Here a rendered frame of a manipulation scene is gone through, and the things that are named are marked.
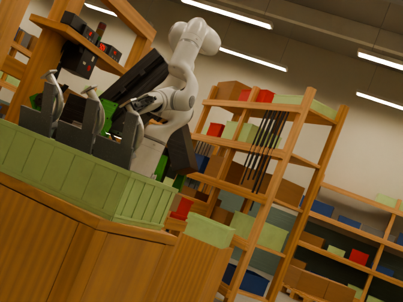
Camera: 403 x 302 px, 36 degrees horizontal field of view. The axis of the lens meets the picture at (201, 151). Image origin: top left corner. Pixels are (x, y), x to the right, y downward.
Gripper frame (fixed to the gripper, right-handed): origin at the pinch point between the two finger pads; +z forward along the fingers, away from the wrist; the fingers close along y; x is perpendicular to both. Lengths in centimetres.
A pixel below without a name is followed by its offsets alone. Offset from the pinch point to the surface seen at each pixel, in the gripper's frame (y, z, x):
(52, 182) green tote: -27.4, 22.0, 10.7
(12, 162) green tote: -39.8, 21.1, -2.3
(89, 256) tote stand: -19, 32, 38
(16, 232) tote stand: -42, 32, 20
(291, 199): -119, -379, 100
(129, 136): -2.6, 5.4, 8.7
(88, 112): -13.6, 4.7, -6.0
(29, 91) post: -104, -83, -50
